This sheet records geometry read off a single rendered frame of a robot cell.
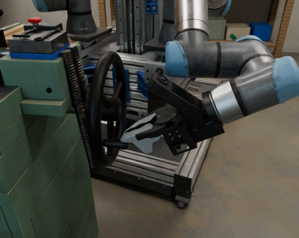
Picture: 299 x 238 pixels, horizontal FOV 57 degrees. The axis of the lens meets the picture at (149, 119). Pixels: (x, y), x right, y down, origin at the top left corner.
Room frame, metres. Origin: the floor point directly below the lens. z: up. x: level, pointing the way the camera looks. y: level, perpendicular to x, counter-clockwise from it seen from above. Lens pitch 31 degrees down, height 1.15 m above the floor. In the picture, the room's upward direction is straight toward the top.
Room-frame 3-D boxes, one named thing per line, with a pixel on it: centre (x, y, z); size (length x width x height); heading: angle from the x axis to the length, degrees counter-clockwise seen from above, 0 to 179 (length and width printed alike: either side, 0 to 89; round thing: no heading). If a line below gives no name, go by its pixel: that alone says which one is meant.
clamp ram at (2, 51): (0.64, 0.34, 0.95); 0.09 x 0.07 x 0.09; 172
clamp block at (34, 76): (0.62, 0.25, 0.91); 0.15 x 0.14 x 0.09; 172
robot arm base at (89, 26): (1.42, 0.34, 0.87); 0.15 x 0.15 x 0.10
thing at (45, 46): (0.63, 0.24, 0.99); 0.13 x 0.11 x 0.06; 172
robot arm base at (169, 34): (1.23, -0.12, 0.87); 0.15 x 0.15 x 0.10
